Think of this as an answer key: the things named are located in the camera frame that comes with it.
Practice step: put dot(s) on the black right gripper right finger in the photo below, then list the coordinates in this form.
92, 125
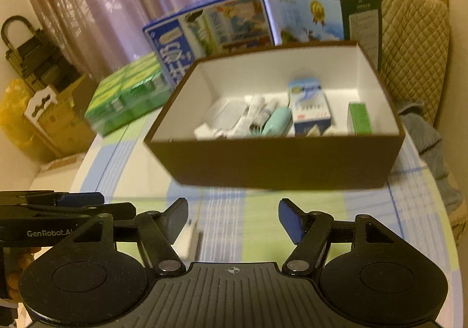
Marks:
314, 232

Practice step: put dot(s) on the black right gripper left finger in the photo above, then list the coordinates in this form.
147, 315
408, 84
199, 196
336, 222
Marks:
119, 240

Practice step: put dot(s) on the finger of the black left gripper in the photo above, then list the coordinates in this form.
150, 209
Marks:
33, 203

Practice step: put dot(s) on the white power adapter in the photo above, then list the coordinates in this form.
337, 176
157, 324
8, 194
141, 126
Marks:
204, 132

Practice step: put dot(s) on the mint green handheld fan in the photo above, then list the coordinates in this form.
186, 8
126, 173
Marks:
278, 123

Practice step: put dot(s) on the green medicine box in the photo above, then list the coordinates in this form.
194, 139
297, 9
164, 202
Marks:
358, 120

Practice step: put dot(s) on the blue white medicine box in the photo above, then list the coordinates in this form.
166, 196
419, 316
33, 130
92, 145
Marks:
309, 106

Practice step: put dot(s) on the dark brown spray bottle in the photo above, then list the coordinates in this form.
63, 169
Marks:
263, 116

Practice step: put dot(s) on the clear plastic container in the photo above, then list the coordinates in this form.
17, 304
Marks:
224, 114

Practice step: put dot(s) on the white lotion tube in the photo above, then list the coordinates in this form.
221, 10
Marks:
243, 127

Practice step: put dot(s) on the white cube USB charger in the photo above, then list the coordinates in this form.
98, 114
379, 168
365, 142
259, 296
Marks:
186, 245

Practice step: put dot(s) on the plaid tablecloth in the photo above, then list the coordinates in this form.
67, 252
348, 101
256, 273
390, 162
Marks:
243, 225

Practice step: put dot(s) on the brown cardboard storage box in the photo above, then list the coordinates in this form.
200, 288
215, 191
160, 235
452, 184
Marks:
334, 160

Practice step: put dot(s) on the brown cardboard carton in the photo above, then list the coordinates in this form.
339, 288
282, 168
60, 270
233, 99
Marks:
59, 118

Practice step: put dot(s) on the yellow plastic bag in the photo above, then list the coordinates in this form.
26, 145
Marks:
17, 127

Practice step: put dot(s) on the black folding cart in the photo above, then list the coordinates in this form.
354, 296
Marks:
38, 62

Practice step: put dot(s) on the green shrink-wrapped box pack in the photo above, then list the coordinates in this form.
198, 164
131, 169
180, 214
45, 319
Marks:
127, 94

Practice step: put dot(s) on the grey cloth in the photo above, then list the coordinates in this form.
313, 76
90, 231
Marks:
429, 145

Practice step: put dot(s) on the light blue milk carton box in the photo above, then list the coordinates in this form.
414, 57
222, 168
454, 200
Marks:
326, 20

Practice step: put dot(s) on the beige quilted chair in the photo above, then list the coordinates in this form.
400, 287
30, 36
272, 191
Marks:
414, 51

